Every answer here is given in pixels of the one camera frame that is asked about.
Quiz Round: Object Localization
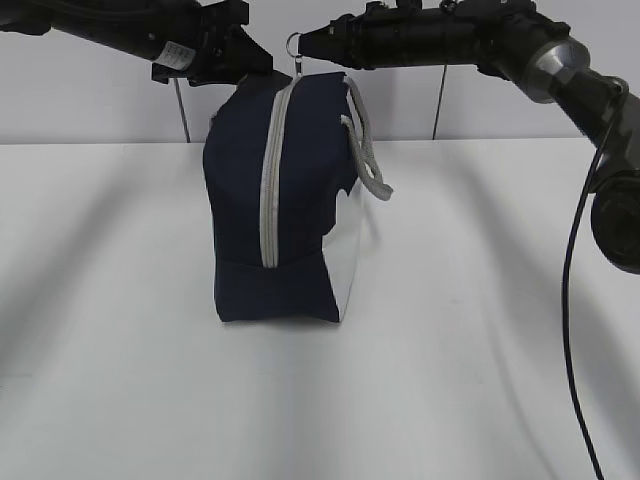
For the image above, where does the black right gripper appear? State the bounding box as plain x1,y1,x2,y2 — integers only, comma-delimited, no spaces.
298,1,536,70

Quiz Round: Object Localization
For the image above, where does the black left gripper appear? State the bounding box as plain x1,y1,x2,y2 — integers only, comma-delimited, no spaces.
151,1,292,87

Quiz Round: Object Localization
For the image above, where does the navy and white lunch bag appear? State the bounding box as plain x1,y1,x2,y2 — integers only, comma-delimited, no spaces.
203,71,393,323

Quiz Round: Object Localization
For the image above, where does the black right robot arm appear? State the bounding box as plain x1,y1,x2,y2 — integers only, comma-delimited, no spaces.
298,1,639,274

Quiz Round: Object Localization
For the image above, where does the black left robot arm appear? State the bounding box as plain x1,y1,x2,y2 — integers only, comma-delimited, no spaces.
1,1,291,87

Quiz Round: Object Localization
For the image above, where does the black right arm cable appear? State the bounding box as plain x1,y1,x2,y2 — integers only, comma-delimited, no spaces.
559,84,631,480

